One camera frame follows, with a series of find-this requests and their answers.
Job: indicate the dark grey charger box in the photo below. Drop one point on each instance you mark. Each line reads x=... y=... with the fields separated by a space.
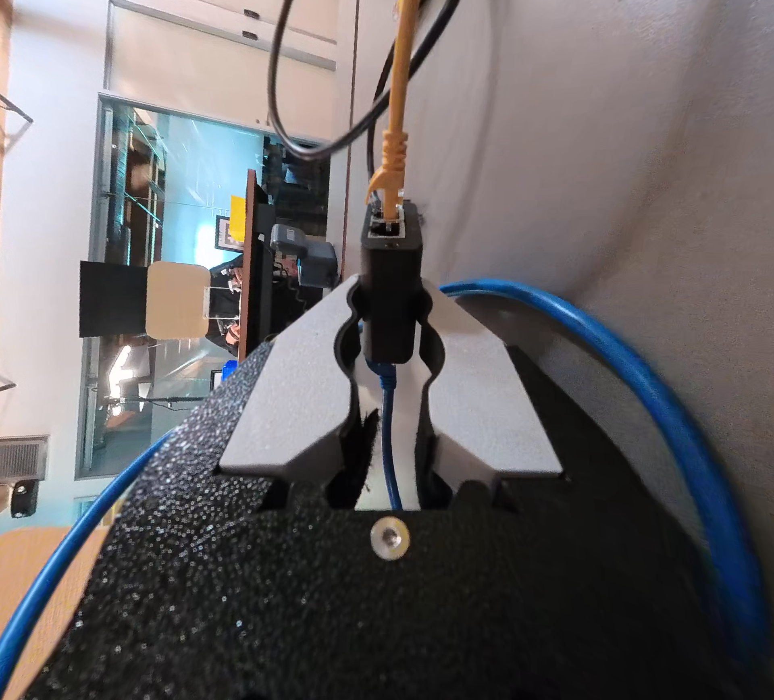
x=314 y=262

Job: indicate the blue plastic bin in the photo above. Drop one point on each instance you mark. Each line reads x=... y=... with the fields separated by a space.
x=230 y=369

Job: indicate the brown-top desk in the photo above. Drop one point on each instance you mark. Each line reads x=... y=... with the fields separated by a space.
x=257 y=289

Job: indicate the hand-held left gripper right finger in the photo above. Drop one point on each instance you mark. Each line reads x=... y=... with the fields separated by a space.
x=490 y=410

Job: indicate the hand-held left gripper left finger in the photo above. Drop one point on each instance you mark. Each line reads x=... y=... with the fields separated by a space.
x=284 y=398

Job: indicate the wall air vent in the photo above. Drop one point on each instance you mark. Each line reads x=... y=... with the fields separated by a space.
x=24 y=458

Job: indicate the framed tag marker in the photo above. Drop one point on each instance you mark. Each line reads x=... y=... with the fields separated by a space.
x=216 y=381
x=225 y=234

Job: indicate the black ethernet splitter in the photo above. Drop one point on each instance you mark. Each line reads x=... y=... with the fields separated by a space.
x=392 y=301

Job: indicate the yellow plastic bin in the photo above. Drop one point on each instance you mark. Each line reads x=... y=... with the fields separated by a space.
x=238 y=219

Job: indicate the black panel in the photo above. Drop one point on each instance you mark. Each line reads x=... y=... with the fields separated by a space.
x=112 y=298

